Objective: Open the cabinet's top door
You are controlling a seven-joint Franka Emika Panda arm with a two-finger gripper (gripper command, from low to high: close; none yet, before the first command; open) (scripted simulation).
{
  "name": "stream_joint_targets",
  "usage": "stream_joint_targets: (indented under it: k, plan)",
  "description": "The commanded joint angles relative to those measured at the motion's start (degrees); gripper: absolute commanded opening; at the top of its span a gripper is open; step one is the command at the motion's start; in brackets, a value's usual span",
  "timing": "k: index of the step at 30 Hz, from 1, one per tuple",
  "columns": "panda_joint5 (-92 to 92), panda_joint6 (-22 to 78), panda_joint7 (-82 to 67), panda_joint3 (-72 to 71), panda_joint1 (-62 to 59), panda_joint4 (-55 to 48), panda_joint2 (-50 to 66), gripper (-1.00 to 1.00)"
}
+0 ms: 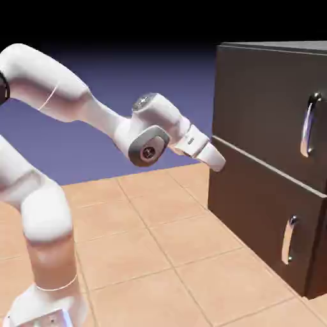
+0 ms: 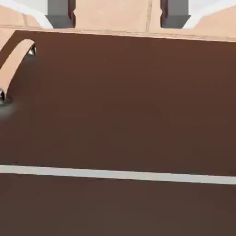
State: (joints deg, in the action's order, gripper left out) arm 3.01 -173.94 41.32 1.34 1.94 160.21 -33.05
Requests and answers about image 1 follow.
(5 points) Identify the large dark cabinet door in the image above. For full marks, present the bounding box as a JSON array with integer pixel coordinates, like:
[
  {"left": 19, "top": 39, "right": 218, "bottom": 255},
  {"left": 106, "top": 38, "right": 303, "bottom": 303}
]
[{"left": 211, "top": 45, "right": 327, "bottom": 195}]

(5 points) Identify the dark wood cabinet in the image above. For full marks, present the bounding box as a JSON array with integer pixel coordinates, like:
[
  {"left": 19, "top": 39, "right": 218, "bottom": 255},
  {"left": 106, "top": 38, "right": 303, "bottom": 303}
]
[{"left": 207, "top": 40, "right": 327, "bottom": 300}]

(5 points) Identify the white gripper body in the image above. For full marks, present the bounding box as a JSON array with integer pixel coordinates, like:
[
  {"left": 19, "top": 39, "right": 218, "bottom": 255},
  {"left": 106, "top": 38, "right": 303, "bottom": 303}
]
[{"left": 197, "top": 142, "right": 226, "bottom": 172}]

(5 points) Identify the small dark cabinet door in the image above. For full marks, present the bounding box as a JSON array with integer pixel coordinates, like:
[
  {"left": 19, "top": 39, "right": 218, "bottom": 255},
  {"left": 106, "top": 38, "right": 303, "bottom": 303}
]
[{"left": 208, "top": 137, "right": 327, "bottom": 299}]

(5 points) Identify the long curved metal handle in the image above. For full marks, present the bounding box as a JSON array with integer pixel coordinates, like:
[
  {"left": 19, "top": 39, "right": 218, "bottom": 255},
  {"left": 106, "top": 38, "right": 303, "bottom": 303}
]
[{"left": 300, "top": 91, "right": 323, "bottom": 158}]

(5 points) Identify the short curved metal handle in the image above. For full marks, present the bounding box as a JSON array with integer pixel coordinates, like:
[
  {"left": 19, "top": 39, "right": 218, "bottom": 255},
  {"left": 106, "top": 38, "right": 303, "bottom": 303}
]
[{"left": 280, "top": 215, "right": 299, "bottom": 266}]

